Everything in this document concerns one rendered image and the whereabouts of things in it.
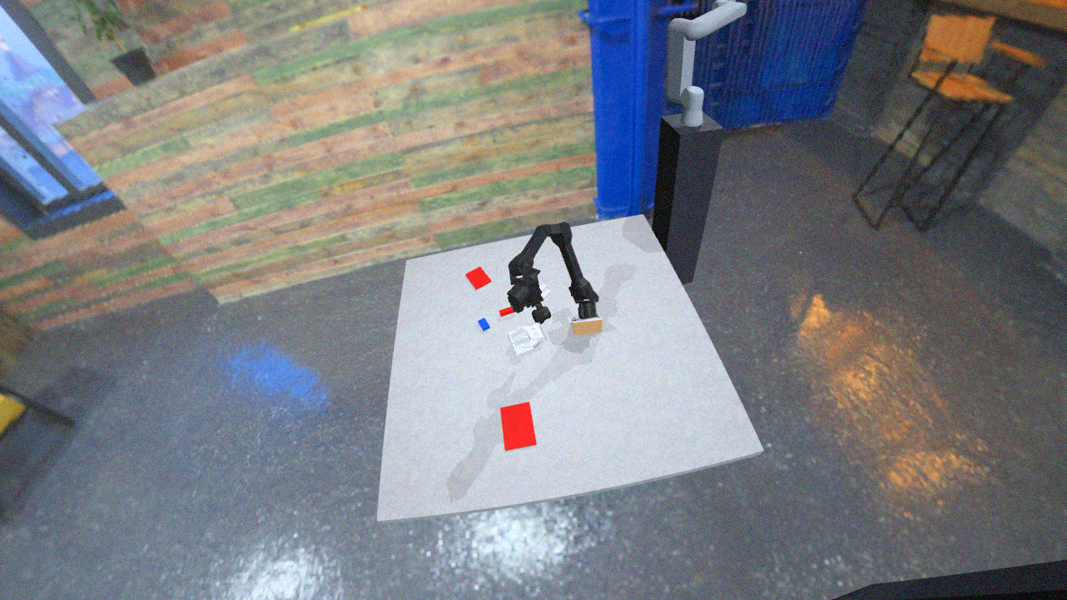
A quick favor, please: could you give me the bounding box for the red flat plate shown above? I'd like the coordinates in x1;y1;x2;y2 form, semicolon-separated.
466;267;492;290

